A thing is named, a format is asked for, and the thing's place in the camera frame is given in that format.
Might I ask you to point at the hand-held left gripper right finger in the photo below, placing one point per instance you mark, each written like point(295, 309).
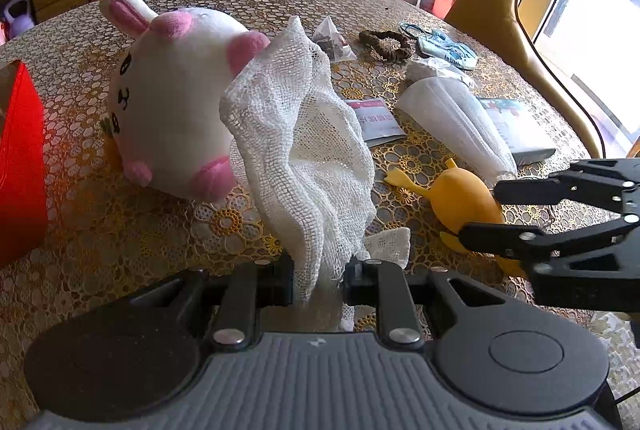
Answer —
point(352, 282)

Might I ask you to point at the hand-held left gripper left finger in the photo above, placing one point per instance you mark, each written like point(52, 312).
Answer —
point(277, 282)

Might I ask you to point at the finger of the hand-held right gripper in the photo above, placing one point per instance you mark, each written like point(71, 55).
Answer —
point(500, 237)
point(525, 191)

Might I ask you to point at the yellow rubber duck toy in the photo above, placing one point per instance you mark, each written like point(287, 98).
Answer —
point(460, 195)

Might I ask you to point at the white gauze cloth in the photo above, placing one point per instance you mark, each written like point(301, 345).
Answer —
point(300, 135)

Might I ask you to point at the blue printed face mask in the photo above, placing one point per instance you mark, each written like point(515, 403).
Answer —
point(450, 53)

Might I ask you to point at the white pink plush bunny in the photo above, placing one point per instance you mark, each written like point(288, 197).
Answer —
point(170, 100)

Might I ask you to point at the brown hair scrunchie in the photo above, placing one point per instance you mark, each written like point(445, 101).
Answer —
point(372, 39)

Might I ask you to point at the red tin box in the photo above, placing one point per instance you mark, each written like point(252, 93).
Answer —
point(20, 170)

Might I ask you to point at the white teal tissue pack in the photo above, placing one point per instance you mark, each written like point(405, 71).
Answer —
point(525, 140)

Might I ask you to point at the white rolled mesh cloth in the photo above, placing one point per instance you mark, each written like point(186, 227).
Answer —
point(450, 115)

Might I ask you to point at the crumpled white wrapper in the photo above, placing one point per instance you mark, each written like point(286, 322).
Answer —
point(430, 71)

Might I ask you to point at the white and red sachet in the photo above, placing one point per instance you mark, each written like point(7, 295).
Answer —
point(375, 120)

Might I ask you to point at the red bucket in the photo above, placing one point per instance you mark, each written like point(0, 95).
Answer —
point(442, 3)

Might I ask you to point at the pyramid tea bag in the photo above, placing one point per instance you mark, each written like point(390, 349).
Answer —
point(330, 41)

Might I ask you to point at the purple kettlebell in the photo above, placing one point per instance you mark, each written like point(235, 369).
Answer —
point(20, 18)

